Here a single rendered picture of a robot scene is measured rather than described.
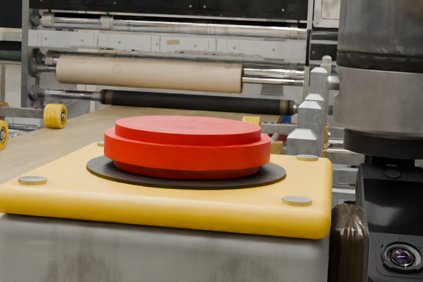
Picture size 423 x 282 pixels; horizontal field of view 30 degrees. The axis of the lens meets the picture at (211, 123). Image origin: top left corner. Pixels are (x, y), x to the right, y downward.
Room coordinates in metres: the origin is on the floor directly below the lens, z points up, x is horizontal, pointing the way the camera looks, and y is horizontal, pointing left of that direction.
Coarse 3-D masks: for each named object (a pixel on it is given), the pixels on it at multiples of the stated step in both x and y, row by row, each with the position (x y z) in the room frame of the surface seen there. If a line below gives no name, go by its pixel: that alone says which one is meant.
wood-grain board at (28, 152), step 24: (72, 120) 2.82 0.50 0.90; (96, 120) 2.85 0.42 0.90; (240, 120) 3.05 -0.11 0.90; (264, 120) 3.09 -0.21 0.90; (24, 144) 2.22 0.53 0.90; (48, 144) 2.24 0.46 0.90; (72, 144) 2.26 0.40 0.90; (0, 168) 1.85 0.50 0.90; (24, 168) 1.86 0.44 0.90; (0, 216) 1.39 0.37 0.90
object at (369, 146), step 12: (348, 132) 0.55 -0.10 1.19; (348, 144) 0.55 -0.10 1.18; (360, 144) 0.54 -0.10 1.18; (372, 144) 0.53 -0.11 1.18; (384, 144) 0.53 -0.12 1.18; (396, 144) 0.53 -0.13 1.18; (408, 144) 0.53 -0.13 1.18; (420, 144) 0.53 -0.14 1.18; (372, 156) 0.55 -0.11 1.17; (384, 156) 0.53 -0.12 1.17; (396, 156) 0.53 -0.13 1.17; (408, 156) 0.53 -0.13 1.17; (420, 156) 0.53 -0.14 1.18
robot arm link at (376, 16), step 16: (352, 0) 0.54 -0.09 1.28; (368, 0) 0.53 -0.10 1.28; (384, 0) 0.52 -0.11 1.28; (400, 0) 0.52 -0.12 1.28; (416, 0) 0.51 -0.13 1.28; (352, 16) 0.54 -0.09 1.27; (368, 16) 0.53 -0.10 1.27; (384, 16) 0.52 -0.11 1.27; (400, 16) 0.52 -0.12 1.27; (416, 16) 0.51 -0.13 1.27; (352, 32) 0.54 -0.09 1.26; (368, 32) 0.53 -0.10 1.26; (384, 32) 0.52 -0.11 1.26; (400, 32) 0.52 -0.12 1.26; (416, 32) 0.52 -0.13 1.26; (352, 48) 0.54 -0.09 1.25; (368, 48) 0.53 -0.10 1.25; (384, 48) 0.52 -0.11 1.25; (400, 48) 0.52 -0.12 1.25; (416, 48) 0.52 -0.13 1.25; (352, 64) 0.54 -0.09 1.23; (368, 64) 0.53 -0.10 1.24; (384, 64) 0.52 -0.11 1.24; (400, 64) 0.52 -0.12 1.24; (416, 64) 0.52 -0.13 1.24
